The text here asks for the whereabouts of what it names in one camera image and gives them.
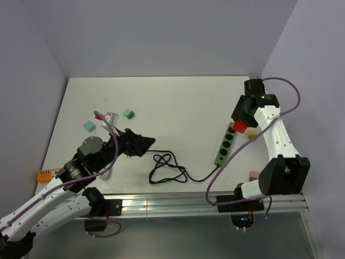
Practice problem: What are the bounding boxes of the green power strip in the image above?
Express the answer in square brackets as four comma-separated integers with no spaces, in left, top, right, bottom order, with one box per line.
[213,121,237,167]

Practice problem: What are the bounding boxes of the aluminium side frame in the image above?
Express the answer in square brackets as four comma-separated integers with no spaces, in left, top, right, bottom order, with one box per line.
[249,76,324,259]

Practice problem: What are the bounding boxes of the pink plug adapter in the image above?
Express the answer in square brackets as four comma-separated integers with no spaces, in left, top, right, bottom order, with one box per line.
[249,171,260,182]

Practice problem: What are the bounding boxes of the black power cord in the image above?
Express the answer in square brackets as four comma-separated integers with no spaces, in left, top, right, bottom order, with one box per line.
[145,149,219,186]

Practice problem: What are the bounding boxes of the yellow plug adapter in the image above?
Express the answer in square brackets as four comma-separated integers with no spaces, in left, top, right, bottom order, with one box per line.
[246,129,257,139]

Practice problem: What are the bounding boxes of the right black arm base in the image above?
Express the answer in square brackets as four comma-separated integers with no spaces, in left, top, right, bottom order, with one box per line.
[217,201,264,230]

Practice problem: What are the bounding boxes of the red cube plug adapter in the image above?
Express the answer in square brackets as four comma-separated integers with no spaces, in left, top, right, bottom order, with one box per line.
[232,120,248,134]

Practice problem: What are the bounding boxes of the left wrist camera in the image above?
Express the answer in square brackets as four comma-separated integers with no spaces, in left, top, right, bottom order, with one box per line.
[95,112,119,134]

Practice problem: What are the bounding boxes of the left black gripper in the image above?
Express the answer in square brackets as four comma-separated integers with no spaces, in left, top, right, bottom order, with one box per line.
[93,126,155,172]

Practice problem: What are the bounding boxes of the light blue plug adapter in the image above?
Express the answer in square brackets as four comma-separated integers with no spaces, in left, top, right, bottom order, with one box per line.
[83,121,96,133]

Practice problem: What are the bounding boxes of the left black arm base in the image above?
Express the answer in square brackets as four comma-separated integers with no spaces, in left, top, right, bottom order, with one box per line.
[84,199,122,234]

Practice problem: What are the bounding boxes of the aluminium mounting rail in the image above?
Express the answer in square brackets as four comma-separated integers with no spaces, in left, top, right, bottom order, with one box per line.
[104,192,308,219]

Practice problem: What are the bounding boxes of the orange power strip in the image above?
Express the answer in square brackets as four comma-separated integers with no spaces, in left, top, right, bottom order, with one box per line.
[37,168,60,183]

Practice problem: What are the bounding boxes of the green plug adapter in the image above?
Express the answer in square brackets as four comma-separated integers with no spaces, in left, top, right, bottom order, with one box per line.
[123,108,135,119]

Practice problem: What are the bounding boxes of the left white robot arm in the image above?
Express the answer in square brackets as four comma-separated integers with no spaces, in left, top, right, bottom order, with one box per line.
[1,128,156,258]

